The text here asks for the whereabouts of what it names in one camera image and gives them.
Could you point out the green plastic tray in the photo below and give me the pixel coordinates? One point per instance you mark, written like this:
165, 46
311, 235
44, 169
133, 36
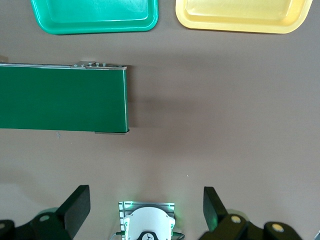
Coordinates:
97, 15

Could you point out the yellow plastic tray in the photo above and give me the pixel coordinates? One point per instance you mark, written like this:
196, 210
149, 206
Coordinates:
242, 15

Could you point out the green conveyor belt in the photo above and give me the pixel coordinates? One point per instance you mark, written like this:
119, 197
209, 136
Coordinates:
62, 100

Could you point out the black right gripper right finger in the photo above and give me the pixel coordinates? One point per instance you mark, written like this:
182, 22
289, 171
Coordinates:
217, 220

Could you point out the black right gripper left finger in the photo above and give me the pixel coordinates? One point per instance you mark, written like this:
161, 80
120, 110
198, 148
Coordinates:
72, 212

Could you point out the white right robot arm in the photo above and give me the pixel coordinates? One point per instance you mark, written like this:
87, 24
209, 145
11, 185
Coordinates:
148, 225

